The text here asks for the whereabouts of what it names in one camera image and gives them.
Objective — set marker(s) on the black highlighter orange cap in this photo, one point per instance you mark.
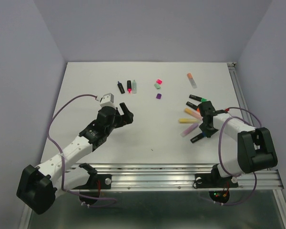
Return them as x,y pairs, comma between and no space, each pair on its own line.
193,106

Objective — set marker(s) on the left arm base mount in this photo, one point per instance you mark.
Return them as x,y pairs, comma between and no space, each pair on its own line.
93,187

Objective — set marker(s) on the pastel peach highlighter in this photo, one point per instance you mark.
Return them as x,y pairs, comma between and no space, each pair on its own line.
194,114

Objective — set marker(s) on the pastel green pen cap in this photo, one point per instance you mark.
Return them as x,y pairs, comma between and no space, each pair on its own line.
157,86

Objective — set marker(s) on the aluminium right side rail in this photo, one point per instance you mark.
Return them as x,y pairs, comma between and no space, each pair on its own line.
239,94

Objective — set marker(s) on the black highlighter green cap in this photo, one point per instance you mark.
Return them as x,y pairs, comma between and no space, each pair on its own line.
197,98

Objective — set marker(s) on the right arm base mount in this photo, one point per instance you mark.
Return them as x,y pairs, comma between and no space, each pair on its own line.
219,186

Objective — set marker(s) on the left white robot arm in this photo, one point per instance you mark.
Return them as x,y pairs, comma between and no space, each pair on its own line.
37,184

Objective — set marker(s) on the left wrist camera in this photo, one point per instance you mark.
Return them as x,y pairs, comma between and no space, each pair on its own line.
106,100

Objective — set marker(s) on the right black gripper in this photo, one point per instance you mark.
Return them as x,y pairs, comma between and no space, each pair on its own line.
207,132

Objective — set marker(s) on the aluminium front rail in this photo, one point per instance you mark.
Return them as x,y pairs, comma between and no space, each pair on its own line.
151,196

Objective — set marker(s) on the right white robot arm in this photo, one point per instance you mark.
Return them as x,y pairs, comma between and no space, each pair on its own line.
255,149

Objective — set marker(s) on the pastel pink highlighter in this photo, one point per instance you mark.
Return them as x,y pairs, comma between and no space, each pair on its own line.
189,129

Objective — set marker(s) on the aluminium rail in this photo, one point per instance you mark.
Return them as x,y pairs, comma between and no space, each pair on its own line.
239,94
151,196

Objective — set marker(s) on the pastel orange highlighter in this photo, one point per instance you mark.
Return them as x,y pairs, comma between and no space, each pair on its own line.
191,80

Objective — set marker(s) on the black highlighter pink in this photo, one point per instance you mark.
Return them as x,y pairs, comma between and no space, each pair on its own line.
129,86

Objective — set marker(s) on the pastel green highlighter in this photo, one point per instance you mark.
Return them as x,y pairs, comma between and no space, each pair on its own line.
134,87

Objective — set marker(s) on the black highlighter blue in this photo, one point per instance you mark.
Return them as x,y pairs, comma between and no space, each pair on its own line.
198,137

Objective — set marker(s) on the pastel yellow highlighter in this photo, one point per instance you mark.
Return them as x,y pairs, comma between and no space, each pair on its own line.
188,120

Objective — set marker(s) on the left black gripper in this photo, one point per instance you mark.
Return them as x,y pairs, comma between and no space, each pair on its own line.
126,119

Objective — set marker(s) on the black highlighter purple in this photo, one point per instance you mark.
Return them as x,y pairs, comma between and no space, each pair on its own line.
120,86

